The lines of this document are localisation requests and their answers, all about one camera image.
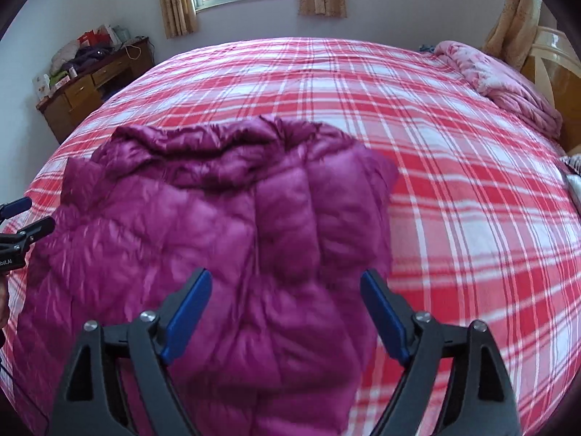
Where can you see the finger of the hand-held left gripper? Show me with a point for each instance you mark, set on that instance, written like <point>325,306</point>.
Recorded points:
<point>38,228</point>
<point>18,205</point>

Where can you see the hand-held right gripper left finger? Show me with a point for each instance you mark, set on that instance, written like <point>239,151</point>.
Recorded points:
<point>186,318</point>

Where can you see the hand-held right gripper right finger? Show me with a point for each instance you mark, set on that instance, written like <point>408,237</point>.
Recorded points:
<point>383,315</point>

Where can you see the magenta puffer jacket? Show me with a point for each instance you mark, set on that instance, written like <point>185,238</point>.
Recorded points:
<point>204,218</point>

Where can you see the pile of clothes and bags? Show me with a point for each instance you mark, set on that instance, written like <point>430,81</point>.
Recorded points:
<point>86,52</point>

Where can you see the person's left hand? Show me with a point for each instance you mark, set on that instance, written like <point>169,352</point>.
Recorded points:
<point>3,304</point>

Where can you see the brown wooden desk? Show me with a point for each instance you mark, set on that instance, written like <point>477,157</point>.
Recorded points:
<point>72,104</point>

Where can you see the white printed box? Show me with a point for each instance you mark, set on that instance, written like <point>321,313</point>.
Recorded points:
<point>41,87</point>

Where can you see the flat red box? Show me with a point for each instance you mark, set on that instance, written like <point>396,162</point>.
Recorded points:
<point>61,82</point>

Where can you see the bed with red plaid sheet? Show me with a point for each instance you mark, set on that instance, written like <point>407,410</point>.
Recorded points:
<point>454,190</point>

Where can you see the pink folded quilt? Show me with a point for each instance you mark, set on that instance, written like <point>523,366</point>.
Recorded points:
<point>499,81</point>

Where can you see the small blue cloth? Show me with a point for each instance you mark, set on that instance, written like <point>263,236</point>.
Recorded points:
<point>426,48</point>

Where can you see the wooden bed headboard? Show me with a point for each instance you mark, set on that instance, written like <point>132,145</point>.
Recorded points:
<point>551,72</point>

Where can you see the long beige floral curtain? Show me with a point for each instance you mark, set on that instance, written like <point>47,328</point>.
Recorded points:
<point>513,22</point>

